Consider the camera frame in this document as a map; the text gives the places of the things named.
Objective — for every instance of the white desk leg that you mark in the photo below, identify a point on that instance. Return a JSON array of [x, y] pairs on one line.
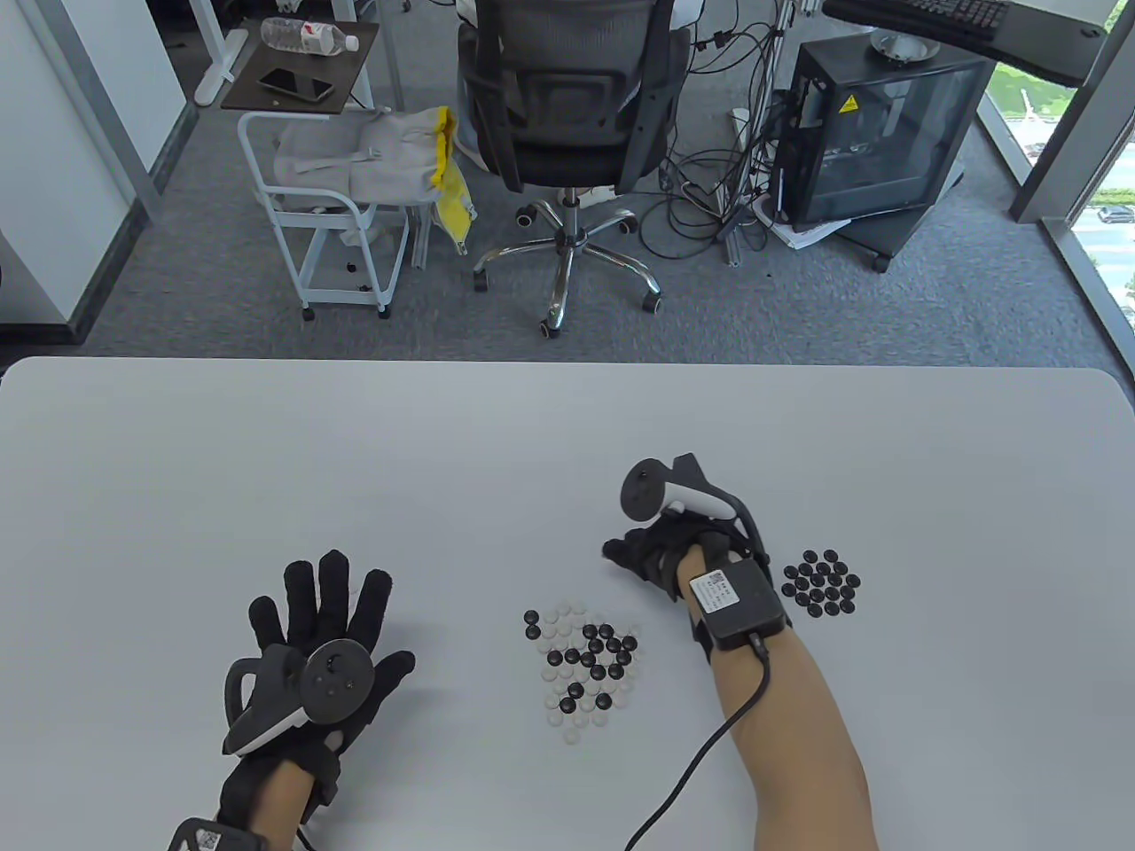
[[217, 80]]

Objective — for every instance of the black labelled wrist camera box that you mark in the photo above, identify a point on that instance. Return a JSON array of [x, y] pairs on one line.
[[740, 607]]

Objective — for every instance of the person's right forearm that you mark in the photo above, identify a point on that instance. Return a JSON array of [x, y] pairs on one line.
[[798, 753]]

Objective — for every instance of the brown side table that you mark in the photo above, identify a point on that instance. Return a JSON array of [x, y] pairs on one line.
[[355, 80]]

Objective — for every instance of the black patterned wrist camera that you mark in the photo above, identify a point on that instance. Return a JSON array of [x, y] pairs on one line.
[[208, 838]]

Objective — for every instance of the person's right hand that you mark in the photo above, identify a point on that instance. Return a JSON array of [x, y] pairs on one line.
[[656, 554]]

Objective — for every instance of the grey fabric bag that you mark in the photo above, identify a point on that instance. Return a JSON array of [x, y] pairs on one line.
[[390, 160]]

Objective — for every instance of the black and white controller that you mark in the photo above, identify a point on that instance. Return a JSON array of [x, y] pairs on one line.
[[337, 683], [640, 492]]

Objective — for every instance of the black wheeled platform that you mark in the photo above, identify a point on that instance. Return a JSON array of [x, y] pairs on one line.
[[896, 235]]

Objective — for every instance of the black computer case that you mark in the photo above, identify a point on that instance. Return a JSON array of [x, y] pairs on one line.
[[887, 142]]

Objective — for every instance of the black smartphone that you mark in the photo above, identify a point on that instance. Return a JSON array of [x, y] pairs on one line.
[[295, 84]]

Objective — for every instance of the black keyboard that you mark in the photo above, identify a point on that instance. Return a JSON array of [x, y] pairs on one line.
[[949, 16]]

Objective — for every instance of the clear plastic water bottle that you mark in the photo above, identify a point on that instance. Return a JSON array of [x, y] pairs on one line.
[[297, 35]]

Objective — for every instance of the white power strip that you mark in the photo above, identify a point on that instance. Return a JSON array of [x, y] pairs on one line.
[[740, 124]]

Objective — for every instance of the black mesh office chair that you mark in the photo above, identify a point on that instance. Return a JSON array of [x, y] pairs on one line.
[[567, 97]]

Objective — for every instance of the black and white right controller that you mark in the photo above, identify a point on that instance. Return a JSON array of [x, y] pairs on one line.
[[640, 492]]

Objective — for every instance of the black and white left controller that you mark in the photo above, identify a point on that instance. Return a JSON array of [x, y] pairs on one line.
[[337, 683]]

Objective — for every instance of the cluster of black go stones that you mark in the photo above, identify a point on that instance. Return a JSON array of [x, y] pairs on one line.
[[830, 557]]

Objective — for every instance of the pile of mixed go stones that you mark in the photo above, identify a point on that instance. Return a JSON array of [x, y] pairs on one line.
[[572, 658]]

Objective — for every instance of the white papers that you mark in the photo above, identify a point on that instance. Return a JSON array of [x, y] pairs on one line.
[[798, 235]]

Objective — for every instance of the white rolling cart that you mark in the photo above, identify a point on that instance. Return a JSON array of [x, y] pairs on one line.
[[310, 217]]

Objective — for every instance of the yellow plastic bag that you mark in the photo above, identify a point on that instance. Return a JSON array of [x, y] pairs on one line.
[[454, 208]]

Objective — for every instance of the person's left hand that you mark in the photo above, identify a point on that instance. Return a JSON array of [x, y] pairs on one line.
[[335, 620]]

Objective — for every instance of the grey window pillar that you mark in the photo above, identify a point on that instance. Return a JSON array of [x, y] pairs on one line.
[[1064, 160]]

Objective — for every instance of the aluminium frame post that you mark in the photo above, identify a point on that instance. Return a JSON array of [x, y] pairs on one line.
[[734, 248]]

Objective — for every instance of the round silver stand base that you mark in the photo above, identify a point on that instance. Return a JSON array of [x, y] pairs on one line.
[[904, 49]]

